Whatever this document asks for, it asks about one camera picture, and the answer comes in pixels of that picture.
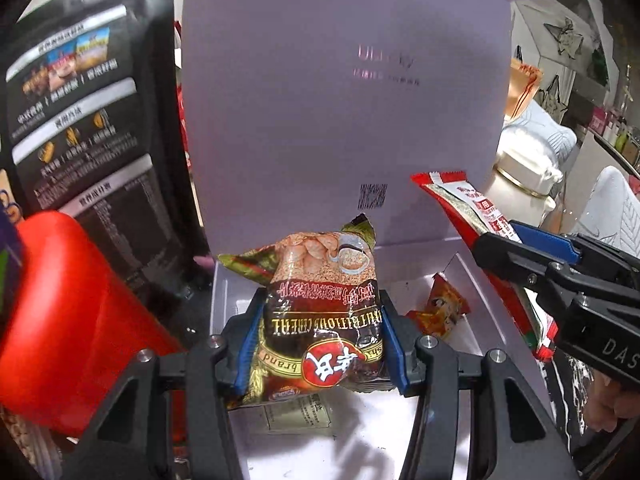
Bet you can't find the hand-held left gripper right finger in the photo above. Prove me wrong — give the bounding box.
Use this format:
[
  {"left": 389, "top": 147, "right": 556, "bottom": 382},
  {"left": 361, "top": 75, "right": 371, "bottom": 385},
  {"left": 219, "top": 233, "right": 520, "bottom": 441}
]
[{"left": 377, "top": 290, "right": 581, "bottom": 480}]

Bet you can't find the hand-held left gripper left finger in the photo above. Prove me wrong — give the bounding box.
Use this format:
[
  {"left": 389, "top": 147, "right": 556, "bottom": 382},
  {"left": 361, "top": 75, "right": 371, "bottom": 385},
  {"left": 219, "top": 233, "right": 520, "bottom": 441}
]
[{"left": 60, "top": 290, "right": 266, "bottom": 480}]

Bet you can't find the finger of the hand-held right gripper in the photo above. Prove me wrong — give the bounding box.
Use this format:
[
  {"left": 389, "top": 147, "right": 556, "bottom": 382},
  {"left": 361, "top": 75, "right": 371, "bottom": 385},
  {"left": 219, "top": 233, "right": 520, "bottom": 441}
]
[
  {"left": 472, "top": 231, "right": 553, "bottom": 293},
  {"left": 509, "top": 220, "right": 640, "bottom": 288}
]

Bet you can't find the long red white packet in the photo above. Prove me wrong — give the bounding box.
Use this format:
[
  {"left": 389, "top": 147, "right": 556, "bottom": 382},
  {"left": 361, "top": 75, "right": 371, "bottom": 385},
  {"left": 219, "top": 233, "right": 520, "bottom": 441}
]
[{"left": 410, "top": 171, "right": 558, "bottom": 361}]

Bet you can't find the orange-red snack packet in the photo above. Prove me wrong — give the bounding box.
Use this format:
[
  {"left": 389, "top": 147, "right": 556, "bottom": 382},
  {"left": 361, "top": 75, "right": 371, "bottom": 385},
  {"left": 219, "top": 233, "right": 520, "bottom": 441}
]
[{"left": 405, "top": 272, "right": 471, "bottom": 338}]

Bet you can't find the brown cereal packet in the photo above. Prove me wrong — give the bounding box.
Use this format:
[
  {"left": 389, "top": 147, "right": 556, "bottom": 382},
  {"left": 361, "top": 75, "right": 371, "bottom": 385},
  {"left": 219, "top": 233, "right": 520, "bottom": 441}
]
[{"left": 217, "top": 214, "right": 388, "bottom": 411}]

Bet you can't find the lavender gift box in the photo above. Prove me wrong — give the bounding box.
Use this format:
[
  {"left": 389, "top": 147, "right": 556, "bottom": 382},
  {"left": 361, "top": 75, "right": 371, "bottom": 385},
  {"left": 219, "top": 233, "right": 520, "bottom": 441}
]
[{"left": 181, "top": 0, "right": 563, "bottom": 480}]

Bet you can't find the person's right hand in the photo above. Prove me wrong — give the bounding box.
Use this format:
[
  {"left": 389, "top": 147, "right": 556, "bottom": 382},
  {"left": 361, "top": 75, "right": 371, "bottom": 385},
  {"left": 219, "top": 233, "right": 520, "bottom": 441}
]
[{"left": 582, "top": 365, "right": 636, "bottom": 433}]

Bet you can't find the grey quilted chair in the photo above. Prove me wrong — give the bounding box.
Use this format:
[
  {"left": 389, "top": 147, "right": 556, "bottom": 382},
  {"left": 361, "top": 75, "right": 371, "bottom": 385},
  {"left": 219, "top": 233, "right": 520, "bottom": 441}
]
[
  {"left": 500, "top": 100, "right": 578, "bottom": 161},
  {"left": 575, "top": 165, "right": 640, "bottom": 256}
]

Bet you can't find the row of bottles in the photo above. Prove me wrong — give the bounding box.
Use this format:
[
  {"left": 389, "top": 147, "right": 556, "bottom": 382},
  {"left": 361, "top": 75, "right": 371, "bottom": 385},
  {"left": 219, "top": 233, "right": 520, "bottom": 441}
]
[{"left": 587, "top": 105, "right": 640, "bottom": 166}]

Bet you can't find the orange snack bag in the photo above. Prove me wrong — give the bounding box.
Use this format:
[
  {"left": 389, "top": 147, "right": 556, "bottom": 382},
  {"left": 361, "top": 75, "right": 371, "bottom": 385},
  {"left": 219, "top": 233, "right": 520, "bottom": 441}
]
[{"left": 502, "top": 57, "right": 545, "bottom": 121}]

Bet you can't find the red canister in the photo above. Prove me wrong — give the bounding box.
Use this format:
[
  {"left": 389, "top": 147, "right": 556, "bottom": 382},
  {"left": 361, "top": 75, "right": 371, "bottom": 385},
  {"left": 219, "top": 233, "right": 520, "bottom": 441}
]
[{"left": 0, "top": 210, "right": 188, "bottom": 438}]

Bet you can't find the black printed pouch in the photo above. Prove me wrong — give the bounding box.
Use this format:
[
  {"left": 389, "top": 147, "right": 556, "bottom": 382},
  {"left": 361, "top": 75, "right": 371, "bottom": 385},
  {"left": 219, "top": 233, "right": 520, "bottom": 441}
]
[{"left": 0, "top": 0, "right": 211, "bottom": 306}]

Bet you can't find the star wall decoration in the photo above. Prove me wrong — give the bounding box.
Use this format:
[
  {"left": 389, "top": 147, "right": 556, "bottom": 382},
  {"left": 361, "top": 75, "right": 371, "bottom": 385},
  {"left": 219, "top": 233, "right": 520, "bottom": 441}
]
[{"left": 542, "top": 16, "right": 586, "bottom": 68}]

